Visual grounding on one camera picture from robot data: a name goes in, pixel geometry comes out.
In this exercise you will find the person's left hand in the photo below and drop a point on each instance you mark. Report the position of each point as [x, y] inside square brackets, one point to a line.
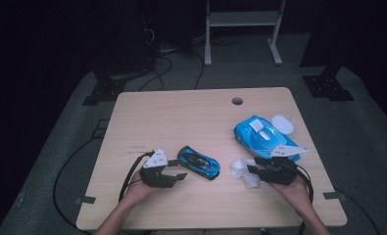
[137, 191]

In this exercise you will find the white wet wipe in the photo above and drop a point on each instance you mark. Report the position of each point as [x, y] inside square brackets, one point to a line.
[243, 173]

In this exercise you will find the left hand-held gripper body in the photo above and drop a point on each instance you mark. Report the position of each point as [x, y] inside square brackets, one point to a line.
[155, 176]

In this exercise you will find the black stand base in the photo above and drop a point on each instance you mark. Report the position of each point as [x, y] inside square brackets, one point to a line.
[104, 91]
[328, 87]

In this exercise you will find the black tape strip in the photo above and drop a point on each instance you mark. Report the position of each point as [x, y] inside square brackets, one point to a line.
[85, 199]
[334, 195]

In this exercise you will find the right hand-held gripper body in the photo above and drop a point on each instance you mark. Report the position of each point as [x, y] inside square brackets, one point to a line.
[279, 171]

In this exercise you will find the blue and black toy car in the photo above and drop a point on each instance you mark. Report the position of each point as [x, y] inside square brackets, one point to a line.
[199, 163]

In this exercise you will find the person's right hand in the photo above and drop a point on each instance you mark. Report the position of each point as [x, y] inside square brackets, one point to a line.
[294, 196]

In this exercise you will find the blue wet wipes pack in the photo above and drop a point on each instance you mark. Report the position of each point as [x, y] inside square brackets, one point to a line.
[263, 137]

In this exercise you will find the white metal stand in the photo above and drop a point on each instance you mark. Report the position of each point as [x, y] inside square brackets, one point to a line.
[243, 19]

